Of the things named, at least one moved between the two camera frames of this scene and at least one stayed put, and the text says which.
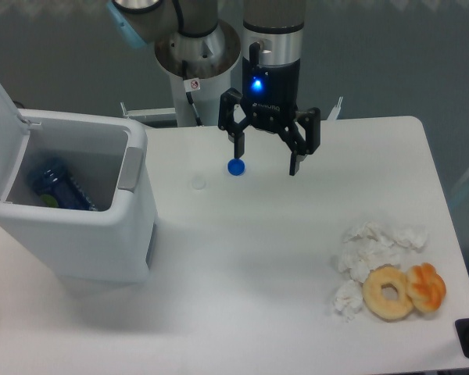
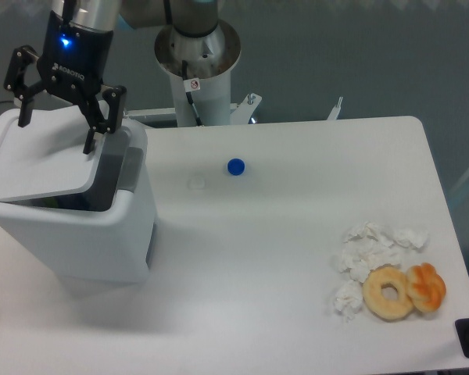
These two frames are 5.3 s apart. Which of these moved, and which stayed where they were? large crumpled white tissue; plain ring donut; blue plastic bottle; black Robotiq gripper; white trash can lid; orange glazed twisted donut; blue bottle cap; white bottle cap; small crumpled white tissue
Moved: black Robotiq gripper; blue plastic bottle; white trash can lid
Stayed: blue bottle cap; small crumpled white tissue; white bottle cap; orange glazed twisted donut; plain ring donut; large crumpled white tissue
